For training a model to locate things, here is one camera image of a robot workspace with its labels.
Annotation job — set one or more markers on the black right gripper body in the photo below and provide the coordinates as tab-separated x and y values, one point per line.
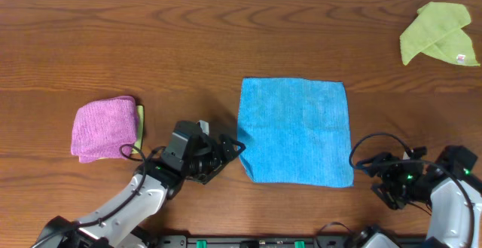
399	186

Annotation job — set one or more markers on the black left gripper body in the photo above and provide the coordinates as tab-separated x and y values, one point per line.
217	157

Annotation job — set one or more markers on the blue microfiber cloth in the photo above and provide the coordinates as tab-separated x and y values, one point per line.
295	131

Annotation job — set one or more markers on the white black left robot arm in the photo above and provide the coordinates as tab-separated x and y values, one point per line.
157	179

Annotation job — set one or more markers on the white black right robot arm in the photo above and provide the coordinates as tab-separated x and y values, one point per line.
446	186

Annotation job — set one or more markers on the light green folded cloth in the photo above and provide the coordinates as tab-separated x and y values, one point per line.
139	123

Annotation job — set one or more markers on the purple folded microfiber cloth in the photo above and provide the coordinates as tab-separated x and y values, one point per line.
101	127

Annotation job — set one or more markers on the green microfiber cloth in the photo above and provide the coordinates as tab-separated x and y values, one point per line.
438	32

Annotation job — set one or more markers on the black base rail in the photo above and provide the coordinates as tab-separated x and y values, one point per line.
332	235

